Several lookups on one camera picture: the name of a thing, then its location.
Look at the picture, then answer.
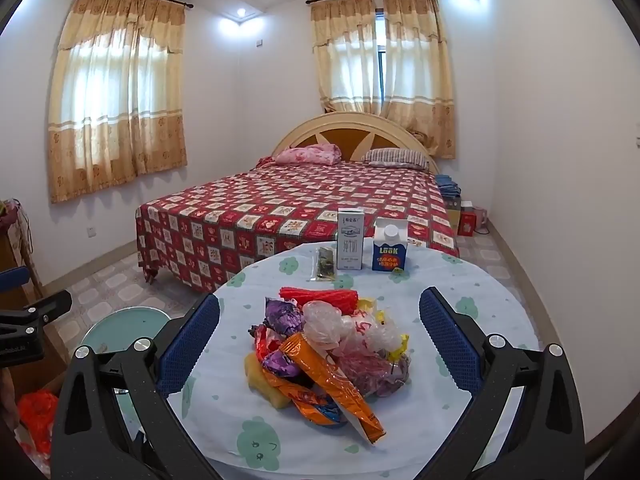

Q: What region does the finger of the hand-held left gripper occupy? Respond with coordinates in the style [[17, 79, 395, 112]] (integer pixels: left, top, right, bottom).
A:
[[0, 290, 73, 333], [0, 266, 32, 295]]

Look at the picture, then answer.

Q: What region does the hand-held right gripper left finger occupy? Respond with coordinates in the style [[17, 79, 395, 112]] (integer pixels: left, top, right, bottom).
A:
[[51, 292, 223, 480]]

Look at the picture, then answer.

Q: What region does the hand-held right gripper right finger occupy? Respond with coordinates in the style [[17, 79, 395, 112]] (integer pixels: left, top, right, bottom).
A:
[[419, 287, 598, 480]]

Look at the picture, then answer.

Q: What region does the teal round basin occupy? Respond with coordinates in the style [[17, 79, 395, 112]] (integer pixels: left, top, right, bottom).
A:
[[80, 306, 173, 461]]

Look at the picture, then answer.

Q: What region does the yellow wrapper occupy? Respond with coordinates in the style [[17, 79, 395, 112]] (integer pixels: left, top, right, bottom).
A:
[[357, 298, 386, 323]]

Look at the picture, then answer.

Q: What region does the red foam net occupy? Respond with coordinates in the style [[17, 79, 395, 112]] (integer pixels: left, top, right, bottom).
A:
[[279, 286, 361, 313]]

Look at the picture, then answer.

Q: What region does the wooden cabinet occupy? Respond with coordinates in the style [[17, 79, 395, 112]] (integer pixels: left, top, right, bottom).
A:
[[0, 200, 43, 311]]

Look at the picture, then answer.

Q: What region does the round table with tablecloth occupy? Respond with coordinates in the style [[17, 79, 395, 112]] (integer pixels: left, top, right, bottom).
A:
[[165, 237, 543, 480]]

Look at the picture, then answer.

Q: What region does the red plastic bag in box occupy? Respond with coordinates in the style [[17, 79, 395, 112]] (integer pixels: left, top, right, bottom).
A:
[[17, 390, 60, 453]]

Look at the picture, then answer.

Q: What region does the shiny red wrapper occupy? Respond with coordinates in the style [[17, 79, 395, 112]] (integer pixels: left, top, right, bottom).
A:
[[249, 325, 281, 366]]

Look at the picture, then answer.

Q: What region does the purple red mesh bag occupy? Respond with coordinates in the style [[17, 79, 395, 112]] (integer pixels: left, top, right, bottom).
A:
[[335, 352, 413, 401]]

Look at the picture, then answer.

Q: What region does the red printed clear plastic bag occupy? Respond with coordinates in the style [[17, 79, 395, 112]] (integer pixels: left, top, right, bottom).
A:
[[345, 307, 403, 361]]

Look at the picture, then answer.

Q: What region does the purple candy wrapper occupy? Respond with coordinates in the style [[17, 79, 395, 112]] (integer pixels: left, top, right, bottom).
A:
[[264, 297, 306, 341], [261, 350, 301, 378]]

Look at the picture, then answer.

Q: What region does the blue white gable carton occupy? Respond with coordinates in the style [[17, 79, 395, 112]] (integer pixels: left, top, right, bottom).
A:
[[371, 217, 410, 273]]

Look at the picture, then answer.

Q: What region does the long orange snack wrapper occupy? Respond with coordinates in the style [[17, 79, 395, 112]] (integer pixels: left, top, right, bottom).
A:
[[279, 332, 388, 445]]

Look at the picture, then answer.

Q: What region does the brown cardboard box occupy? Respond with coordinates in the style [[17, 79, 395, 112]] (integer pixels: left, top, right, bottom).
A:
[[444, 194, 463, 236]]

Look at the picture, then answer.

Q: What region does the orange blue snack wrapper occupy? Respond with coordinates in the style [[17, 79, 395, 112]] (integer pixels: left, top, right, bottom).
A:
[[260, 370, 348, 428]]

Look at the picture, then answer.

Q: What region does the white grey milk carton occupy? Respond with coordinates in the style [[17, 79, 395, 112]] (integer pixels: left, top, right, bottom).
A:
[[337, 207, 363, 271]]

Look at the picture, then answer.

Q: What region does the dark snack packet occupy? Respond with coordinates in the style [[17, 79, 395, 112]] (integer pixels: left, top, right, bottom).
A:
[[314, 245, 337, 281]]

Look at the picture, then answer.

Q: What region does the stack of blue cloths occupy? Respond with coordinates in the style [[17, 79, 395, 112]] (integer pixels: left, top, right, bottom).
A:
[[434, 174, 463, 196]]

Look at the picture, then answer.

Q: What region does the bed with red quilt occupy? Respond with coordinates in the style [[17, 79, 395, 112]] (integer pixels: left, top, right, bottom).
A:
[[135, 157, 461, 283]]

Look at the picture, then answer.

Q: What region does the striped pillow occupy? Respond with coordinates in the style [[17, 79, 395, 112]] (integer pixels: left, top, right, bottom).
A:
[[361, 148, 431, 170]]

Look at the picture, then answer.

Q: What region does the wide beige patterned curtain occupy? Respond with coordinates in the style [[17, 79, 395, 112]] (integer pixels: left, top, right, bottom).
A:
[[46, 0, 190, 205]]

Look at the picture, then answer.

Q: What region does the pink pillow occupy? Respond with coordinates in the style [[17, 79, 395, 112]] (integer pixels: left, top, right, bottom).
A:
[[274, 143, 343, 167]]

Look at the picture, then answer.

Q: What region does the cream wooden bed headboard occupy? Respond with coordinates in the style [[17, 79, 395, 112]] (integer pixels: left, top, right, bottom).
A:
[[270, 111, 442, 175]]

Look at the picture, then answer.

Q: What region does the glass window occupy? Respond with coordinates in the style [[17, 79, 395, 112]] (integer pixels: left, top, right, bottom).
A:
[[375, 7, 387, 106]]

